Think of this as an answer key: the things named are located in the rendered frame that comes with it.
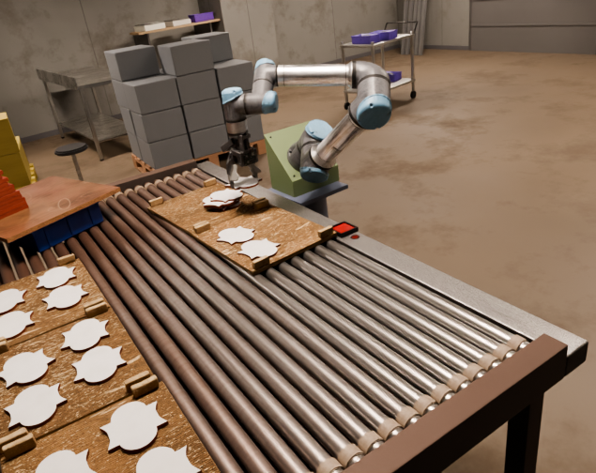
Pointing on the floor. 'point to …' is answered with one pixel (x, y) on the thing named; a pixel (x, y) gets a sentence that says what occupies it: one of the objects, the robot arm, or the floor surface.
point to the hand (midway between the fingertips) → (243, 181)
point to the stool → (72, 154)
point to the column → (316, 201)
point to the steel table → (83, 78)
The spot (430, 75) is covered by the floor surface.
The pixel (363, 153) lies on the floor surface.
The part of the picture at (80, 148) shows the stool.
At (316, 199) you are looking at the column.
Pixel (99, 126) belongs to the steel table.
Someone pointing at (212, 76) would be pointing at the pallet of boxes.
